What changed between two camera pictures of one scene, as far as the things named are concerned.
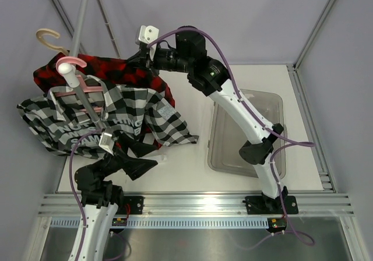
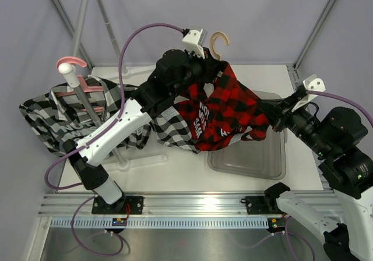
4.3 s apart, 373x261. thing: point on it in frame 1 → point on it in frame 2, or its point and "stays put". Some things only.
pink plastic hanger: [77, 61] stays put
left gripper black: [133, 166] → [207, 64]
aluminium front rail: [204, 204] stays put
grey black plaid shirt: [55, 120] stays put
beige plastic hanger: [41, 32] → [217, 35]
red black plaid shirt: [56, 69] → [219, 106]
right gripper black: [141, 57] → [285, 105]
